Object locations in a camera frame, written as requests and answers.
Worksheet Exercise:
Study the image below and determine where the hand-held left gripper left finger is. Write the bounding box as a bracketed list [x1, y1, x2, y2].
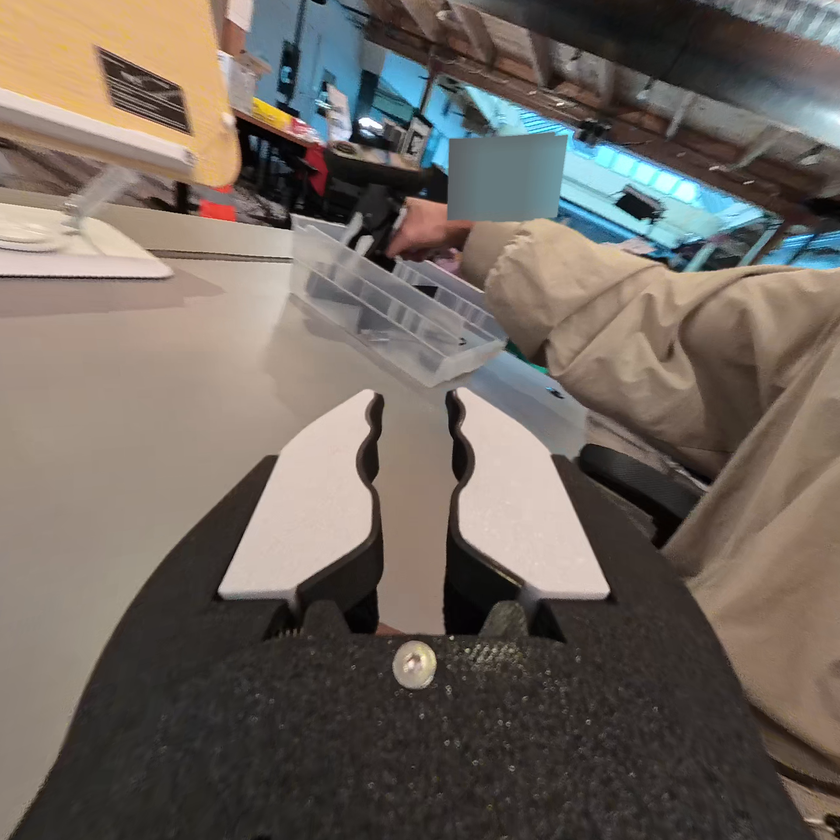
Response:
[217, 388, 385, 601]

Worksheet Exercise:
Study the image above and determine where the orange traffic cone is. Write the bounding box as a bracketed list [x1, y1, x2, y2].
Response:
[199, 185, 237, 223]

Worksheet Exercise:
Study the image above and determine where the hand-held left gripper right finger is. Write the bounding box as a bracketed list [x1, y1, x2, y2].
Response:
[445, 387, 613, 601]

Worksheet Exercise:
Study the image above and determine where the silver spiral air duct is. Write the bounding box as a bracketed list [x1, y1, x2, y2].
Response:
[453, 0, 840, 217]

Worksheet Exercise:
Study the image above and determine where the person's right hand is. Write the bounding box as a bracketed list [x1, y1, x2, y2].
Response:
[386, 199, 476, 261]

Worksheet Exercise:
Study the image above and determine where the white cardboard box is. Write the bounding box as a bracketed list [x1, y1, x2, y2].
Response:
[220, 51, 270, 116]

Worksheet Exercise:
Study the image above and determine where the black armrest office chair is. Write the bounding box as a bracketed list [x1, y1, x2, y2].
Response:
[579, 443, 708, 547]

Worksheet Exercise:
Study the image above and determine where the clear plastic bin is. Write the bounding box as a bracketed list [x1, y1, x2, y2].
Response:
[290, 213, 509, 389]

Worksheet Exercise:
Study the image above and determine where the wooden book stand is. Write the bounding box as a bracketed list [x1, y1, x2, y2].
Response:
[0, 0, 242, 280]

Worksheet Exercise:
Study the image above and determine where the long wooden table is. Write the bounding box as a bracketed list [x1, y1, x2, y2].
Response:
[233, 108, 329, 144]

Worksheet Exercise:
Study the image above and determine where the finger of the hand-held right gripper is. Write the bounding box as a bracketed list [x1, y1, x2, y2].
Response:
[343, 211, 376, 257]

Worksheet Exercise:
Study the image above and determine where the black monitor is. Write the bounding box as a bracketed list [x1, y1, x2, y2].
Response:
[617, 185, 664, 221]

